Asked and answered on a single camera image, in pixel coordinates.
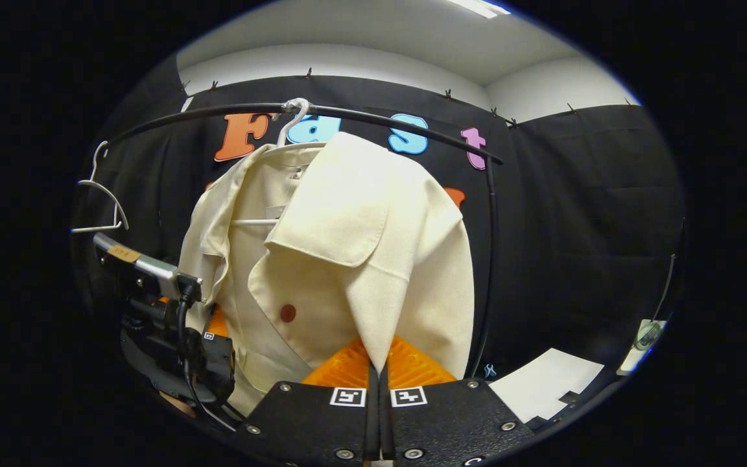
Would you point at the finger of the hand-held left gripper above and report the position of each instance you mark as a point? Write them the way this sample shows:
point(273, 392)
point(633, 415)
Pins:
point(219, 363)

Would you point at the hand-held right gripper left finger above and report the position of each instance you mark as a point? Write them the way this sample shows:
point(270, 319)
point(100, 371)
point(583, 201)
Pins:
point(308, 421)

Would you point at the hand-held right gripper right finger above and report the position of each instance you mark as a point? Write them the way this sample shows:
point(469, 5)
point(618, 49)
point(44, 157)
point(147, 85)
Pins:
point(451, 421)

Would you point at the cream button shirt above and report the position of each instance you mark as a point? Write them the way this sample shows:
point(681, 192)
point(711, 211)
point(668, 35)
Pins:
point(347, 227)

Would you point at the white plastic clothes hanger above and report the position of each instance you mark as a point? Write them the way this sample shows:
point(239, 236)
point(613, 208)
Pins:
point(294, 123)
point(117, 204)

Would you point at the small blue clip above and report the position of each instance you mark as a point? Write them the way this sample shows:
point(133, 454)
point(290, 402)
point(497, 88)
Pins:
point(490, 371)

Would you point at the white box with round lens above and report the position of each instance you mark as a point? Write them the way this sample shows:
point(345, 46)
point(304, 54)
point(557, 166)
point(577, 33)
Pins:
point(646, 337)

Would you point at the ceiling light panel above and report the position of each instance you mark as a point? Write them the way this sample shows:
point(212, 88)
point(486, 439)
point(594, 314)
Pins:
point(480, 6)

